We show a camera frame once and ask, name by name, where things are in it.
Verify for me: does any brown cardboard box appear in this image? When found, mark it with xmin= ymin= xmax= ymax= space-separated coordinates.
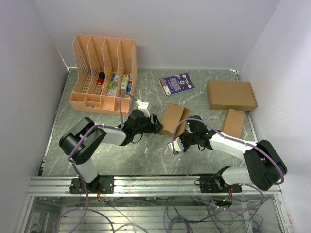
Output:
xmin=160 ymin=103 xmax=190 ymax=137

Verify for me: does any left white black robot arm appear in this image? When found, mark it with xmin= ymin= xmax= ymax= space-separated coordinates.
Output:
xmin=59 ymin=109 xmax=163 ymax=193

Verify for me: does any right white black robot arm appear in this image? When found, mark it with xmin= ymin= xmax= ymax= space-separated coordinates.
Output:
xmin=171 ymin=115 xmax=287 ymax=192

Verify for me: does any small folded cardboard box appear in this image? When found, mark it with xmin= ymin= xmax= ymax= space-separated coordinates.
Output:
xmin=221 ymin=109 xmax=246 ymax=138

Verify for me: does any large folded cardboard box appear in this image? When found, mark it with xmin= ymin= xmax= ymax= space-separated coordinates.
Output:
xmin=207 ymin=80 xmax=257 ymax=112

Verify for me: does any white green carton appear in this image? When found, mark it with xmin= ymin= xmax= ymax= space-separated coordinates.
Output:
xmin=120 ymin=74 xmax=129 ymax=93

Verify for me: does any purple book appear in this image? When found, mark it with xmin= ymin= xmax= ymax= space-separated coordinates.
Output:
xmin=159 ymin=73 xmax=195 ymax=97

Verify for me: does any red black bottle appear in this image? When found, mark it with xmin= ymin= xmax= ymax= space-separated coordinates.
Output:
xmin=97 ymin=72 xmax=105 ymax=85

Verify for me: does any pink plastic file organizer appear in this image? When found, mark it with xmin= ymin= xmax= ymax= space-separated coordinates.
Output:
xmin=69 ymin=34 xmax=138 ymax=116

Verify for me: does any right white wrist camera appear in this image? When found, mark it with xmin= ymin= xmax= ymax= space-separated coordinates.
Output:
xmin=168 ymin=137 xmax=187 ymax=155

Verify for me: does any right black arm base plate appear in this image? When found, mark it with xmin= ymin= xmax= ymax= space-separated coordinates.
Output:
xmin=194 ymin=175 xmax=242 ymax=194

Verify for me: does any aluminium rail frame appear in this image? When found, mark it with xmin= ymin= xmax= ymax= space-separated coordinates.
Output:
xmin=15 ymin=176 xmax=294 ymax=233

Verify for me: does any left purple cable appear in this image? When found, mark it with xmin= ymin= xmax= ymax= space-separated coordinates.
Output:
xmin=53 ymin=91 xmax=139 ymax=233

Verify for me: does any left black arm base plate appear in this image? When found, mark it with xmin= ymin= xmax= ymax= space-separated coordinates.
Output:
xmin=69 ymin=175 xmax=115 ymax=194

